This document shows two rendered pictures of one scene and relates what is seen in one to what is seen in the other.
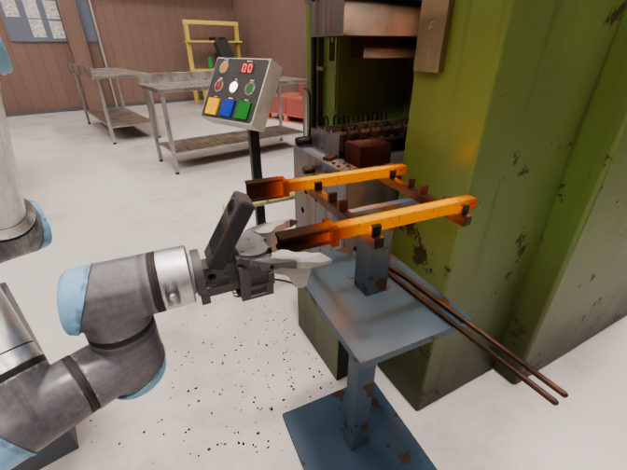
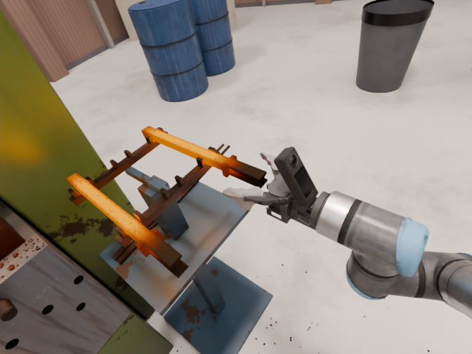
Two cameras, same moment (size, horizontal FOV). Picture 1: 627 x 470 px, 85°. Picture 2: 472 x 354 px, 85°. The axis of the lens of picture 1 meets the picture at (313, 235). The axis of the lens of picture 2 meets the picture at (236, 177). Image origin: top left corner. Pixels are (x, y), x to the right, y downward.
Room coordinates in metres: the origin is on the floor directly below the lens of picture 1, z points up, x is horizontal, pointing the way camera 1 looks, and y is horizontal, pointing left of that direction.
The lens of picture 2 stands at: (0.67, 0.41, 1.36)
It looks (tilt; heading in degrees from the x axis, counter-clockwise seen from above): 44 degrees down; 250
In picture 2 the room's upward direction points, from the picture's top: 12 degrees counter-clockwise
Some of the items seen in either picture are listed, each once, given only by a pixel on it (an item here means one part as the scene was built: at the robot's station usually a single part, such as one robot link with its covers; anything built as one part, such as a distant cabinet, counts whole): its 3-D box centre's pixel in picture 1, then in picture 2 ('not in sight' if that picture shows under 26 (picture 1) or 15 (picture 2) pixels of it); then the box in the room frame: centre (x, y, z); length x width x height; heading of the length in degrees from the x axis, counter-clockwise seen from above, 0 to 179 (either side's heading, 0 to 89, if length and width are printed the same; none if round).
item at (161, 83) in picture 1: (232, 115); not in sight; (4.44, 1.00, 0.49); 1.86 x 0.71 x 0.98; 128
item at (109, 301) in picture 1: (114, 293); (382, 237); (0.38, 0.28, 0.94); 0.12 x 0.09 x 0.10; 114
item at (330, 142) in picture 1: (372, 132); not in sight; (1.31, -0.22, 0.96); 0.42 x 0.20 x 0.09; 118
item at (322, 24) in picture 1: (382, 20); not in sight; (1.31, -0.22, 1.32); 0.42 x 0.20 x 0.10; 118
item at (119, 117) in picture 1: (113, 98); not in sight; (5.93, 3.25, 0.50); 2.01 x 0.74 x 1.01; 40
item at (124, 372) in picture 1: (123, 354); (377, 268); (0.37, 0.29, 0.83); 0.12 x 0.09 x 0.12; 142
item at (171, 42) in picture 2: not in sight; (189, 38); (-0.30, -2.87, 0.47); 1.29 x 0.79 x 0.95; 46
